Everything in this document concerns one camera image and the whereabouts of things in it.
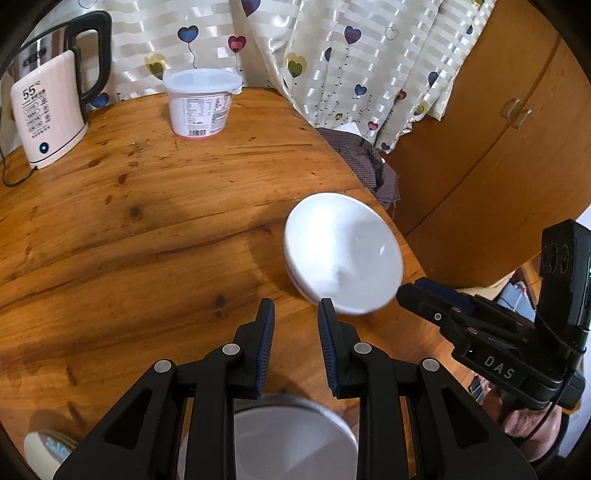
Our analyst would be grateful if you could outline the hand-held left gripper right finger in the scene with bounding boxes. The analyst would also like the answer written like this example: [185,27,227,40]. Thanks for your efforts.
[318,298,539,480]

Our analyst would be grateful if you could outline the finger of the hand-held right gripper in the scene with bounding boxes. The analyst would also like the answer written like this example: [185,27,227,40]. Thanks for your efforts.
[414,278,537,329]
[396,283,511,352]

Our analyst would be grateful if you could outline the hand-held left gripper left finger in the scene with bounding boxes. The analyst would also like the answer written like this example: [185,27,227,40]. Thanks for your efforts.
[53,298,276,480]

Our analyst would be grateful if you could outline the grey plate with blue print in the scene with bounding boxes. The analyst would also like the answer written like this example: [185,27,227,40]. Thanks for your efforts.
[233,392,360,480]

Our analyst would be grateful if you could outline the grey plate with dark base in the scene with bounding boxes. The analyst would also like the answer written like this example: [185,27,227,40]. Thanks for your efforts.
[23,429,80,474]

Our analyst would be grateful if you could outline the person's right hand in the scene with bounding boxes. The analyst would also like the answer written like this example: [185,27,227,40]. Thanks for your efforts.
[502,405,560,449]

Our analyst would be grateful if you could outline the wooden cabinet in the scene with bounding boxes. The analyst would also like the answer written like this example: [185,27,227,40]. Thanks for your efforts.
[383,0,591,289]

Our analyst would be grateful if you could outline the striped dark cloth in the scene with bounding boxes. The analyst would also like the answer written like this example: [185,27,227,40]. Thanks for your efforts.
[318,127,400,209]

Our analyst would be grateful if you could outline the white yogurt tub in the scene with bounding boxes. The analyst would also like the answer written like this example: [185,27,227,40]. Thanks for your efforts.
[163,68,244,138]

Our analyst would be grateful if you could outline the heart print striped curtain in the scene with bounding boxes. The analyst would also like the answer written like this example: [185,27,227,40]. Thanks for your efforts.
[76,0,497,155]

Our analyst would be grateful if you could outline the white electric kettle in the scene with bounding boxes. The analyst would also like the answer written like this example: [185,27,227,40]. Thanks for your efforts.
[0,10,113,170]

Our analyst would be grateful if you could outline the black kettle cable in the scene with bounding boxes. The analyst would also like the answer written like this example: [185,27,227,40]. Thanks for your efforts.
[0,134,40,188]

